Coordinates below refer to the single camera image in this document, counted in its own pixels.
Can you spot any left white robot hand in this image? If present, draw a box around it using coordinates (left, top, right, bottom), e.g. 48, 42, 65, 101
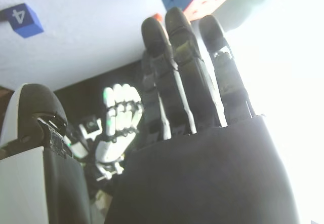
0, 7, 302, 224

